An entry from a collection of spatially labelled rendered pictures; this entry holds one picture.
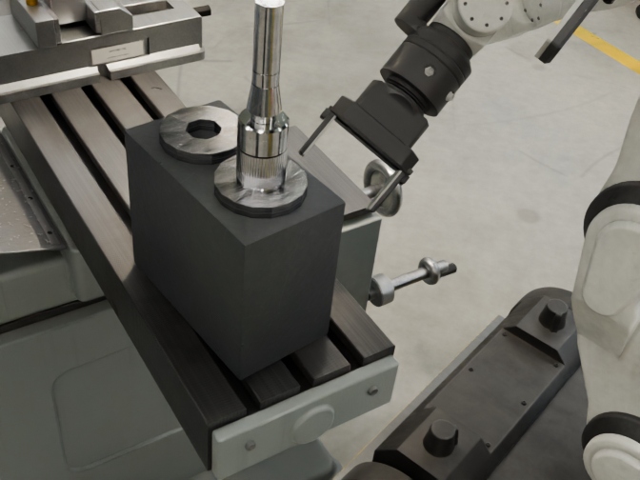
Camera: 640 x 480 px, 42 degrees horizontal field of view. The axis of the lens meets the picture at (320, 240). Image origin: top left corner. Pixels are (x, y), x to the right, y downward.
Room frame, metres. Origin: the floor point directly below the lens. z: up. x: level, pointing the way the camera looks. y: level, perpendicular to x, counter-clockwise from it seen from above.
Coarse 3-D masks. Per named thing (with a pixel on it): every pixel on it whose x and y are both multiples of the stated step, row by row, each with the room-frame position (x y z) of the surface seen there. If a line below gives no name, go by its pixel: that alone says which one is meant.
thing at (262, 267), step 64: (192, 128) 0.73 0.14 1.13; (192, 192) 0.63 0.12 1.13; (256, 192) 0.62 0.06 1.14; (320, 192) 0.65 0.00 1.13; (192, 256) 0.62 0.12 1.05; (256, 256) 0.57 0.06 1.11; (320, 256) 0.62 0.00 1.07; (192, 320) 0.62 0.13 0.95; (256, 320) 0.57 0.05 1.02; (320, 320) 0.63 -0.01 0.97
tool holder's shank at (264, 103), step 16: (256, 0) 0.64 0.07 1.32; (272, 0) 0.64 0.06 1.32; (256, 16) 0.63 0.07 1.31; (272, 16) 0.63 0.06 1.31; (256, 32) 0.63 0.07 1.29; (272, 32) 0.63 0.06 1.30; (256, 48) 0.63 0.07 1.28; (272, 48) 0.63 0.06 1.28; (256, 64) 0.63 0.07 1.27; (272, 64) 0.63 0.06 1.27; (256, 80) 0.63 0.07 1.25; (272, 80) 0.63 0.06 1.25; (256, 96) 0.63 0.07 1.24; (272, 96) 0.63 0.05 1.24; (256, 112) 0.63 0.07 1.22; (272, 112) 0.63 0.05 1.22
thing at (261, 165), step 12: (240, 132) 0.63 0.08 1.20; (288, 132) 0.64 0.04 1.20; (240, 144) 0.63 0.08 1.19; (252, 144) 0.62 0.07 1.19; (264, 144) 0.62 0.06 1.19; (276, 144) 0.62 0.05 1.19; (240, 156) 0.63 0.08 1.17; (252, 156) 0.62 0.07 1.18; (264, 156) 0.62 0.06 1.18; (276, 156) 0.63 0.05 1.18; (240, 168) 0.63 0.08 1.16; (252, 168) 0.62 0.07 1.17; (264, 168) 0.62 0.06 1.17; (276, 168) 0.63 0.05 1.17; (240, 180) 0.63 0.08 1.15; (252, 180) 0.62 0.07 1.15; (264, 180) 0.62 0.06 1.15; (276, 180) 0.63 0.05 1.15
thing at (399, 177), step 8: (392, 176) 0.82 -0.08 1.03; (400, 176) 0.81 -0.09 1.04; (408, 176) 0.82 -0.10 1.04; (392, 184) 0.81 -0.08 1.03; (400, 184) 0.82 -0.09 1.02; (384, 192) 0.80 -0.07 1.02; (376, 200) 0.79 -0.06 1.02; (384, 200) 0.80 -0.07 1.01; (368, 208) 0.79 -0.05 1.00; (376, 208) 0.79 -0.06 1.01
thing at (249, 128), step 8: (240, 112) 0.65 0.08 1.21; (248, 112) 0.65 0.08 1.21; (280, 112) 0.65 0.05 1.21; (240, 120) 0.63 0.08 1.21; (248, 120) 0.63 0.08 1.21; (280, 120) 0.64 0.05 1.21; (288, 120) 0.64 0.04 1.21; (240, 128) 0.63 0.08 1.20; (248, 128) 0.62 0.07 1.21; (256, 128) 0.62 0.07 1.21; (264, 128) 0.63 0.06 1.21; (272, 128) 0.63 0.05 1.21; (280, 128) 0.63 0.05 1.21; (288, 128) 0.64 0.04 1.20; (248, 136) 0.62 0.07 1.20; (256, 136) 0.62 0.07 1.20; (264, 136) 0.62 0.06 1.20; (272, 136) 0.62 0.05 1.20; (280, 136) 0.63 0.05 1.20
